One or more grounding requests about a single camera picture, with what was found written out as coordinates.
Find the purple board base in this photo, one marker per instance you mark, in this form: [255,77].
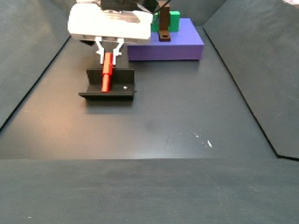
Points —
[185,47]

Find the green block left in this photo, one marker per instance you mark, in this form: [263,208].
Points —
[155,23]

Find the green block right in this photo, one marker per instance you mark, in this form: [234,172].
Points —
[175,21]

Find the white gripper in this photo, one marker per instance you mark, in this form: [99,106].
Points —
[91,23]

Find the brown L-shaped block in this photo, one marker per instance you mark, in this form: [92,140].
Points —
[165,19]

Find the green block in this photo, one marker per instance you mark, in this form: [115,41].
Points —
[175,21]
[155,23]

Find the red peg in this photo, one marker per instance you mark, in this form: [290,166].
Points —
[107,72]

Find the black angled holder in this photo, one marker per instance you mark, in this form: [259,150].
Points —
[123,77]

